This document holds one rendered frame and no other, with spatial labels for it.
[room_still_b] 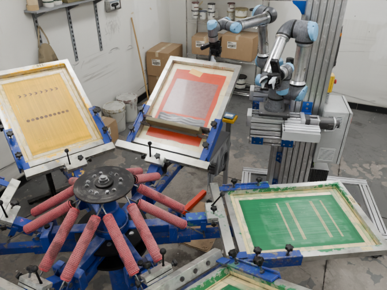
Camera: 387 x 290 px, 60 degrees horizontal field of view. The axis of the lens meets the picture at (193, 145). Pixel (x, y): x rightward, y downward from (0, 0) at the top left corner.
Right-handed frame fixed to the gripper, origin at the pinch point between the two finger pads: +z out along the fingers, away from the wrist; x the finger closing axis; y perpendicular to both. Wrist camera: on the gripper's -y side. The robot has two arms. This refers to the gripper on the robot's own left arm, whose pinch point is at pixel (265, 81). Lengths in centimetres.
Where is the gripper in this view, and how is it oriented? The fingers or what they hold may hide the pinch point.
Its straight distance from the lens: 193.2
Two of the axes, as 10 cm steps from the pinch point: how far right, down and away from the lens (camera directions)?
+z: -5.7, 4.3, -7.0
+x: -8.1, -1.8, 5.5
